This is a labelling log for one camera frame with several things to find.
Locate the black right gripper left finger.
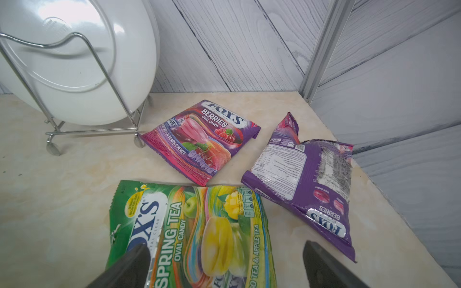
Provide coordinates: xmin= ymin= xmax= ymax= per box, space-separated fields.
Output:
xmin=87 ymin=244 xmax=151 ymax=288

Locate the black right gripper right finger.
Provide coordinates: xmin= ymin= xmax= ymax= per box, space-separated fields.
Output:
xmin=303 ymin=241 xmax=368 ymax=288

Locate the green Fox's spring tea bag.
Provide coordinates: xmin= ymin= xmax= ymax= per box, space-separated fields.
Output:
xmin=107 ymin=180 xmax=277 ymax=288

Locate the purple Fox's berries bag back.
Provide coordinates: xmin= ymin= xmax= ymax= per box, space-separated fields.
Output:
xmin=241 ymin=113 xmax=355 ymax=261

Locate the pink Fox's berries candy bag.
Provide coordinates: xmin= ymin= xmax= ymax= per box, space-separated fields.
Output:
xmin=141 ymin=100 xmax=261 ymax=186

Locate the white plate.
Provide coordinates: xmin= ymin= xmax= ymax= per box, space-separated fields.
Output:
xmin=1 ymin=1 xmax=160 ymax=126

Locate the metal wire plate rack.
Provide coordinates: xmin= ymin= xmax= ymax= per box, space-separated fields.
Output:
xmin=0 ymin=32 xmax=152 ymax=157

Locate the aluminium corner post right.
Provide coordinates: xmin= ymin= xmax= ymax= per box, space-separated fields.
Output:
xmin=298 ymin=0 xmax=355 ymax=103

